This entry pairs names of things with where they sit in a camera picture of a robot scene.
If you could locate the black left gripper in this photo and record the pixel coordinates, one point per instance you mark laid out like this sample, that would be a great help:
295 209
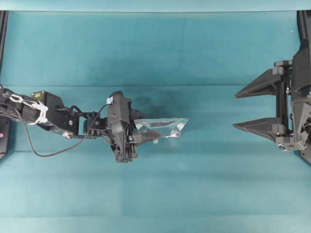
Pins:
120 122

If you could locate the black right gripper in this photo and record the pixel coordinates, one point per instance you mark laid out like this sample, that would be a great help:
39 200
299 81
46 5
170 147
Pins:
300 87

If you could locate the silver zip bag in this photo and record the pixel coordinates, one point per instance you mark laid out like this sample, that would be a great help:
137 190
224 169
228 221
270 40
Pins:
166 127

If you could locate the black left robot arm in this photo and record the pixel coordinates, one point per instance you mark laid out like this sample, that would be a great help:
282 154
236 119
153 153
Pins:
48 112

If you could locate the black right base stand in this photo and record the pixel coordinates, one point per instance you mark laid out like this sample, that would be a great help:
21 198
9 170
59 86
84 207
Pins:
304 25

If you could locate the teal table cloth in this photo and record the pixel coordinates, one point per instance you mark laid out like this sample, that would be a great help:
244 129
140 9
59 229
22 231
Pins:
213 179

